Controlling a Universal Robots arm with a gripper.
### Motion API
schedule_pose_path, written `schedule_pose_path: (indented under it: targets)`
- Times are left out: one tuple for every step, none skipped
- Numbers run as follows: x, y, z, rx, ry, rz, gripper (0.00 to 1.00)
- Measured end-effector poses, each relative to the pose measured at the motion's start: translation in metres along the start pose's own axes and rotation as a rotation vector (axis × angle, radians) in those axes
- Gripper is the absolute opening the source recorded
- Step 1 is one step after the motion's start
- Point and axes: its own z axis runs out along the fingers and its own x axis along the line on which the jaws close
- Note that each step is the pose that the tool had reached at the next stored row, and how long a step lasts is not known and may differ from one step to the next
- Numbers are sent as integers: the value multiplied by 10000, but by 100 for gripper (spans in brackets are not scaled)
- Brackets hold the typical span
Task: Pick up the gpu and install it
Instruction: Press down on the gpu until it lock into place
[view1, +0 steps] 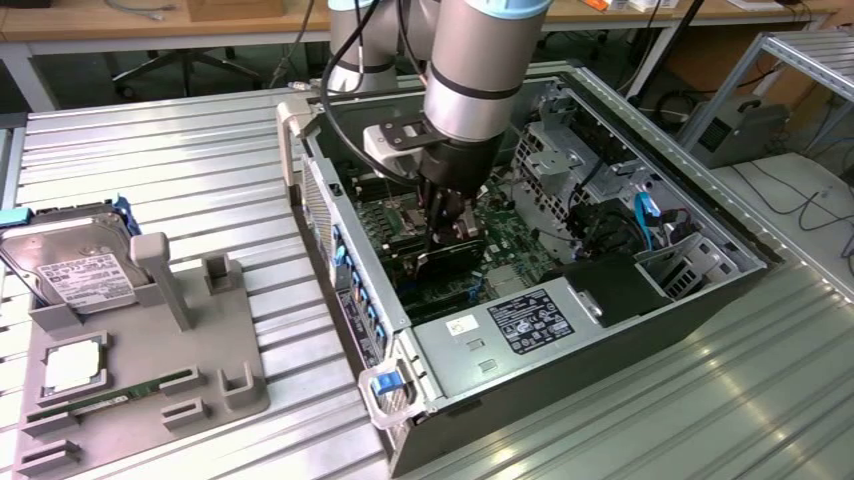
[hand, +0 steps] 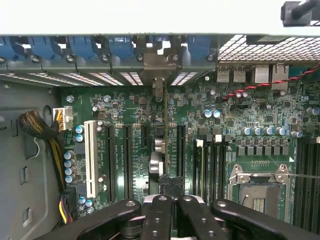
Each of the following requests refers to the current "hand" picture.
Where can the open black PC case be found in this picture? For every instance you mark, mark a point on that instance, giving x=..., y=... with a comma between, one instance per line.
x=27, y=175

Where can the green motherboard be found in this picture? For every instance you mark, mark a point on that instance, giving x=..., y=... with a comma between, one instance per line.
x=250, y=117

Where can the white power connector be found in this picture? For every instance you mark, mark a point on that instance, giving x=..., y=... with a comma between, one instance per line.
x=67, y=120

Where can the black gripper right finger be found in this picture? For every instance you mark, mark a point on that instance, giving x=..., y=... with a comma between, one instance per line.
x=200, y=220

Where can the silver ethernet port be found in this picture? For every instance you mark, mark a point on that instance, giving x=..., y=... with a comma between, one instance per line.
x=280, y=75

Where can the white PCI expansion slot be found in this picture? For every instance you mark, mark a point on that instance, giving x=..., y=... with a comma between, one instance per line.
x=91, y=160

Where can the black long expansion slot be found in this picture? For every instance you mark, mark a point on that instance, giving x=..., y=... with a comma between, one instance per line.
x=181, y=152
x=128, y=160
x=110, y=160

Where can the black short expansion slot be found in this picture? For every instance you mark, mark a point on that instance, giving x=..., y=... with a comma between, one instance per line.
x=145, y=136

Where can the CPU socket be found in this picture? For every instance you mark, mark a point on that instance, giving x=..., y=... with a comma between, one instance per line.
x=260, y=200

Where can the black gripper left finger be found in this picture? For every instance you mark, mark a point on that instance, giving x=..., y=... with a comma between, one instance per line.
x=155, y=220

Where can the silver USB port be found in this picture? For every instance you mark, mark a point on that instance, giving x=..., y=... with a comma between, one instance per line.
x=238, y=73
x=223, y=73

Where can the thin metal locking lever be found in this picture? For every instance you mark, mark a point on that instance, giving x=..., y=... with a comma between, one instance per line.
x=305, y=176

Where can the silver port block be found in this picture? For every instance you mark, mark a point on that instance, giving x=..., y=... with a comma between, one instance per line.
x=262, y=73

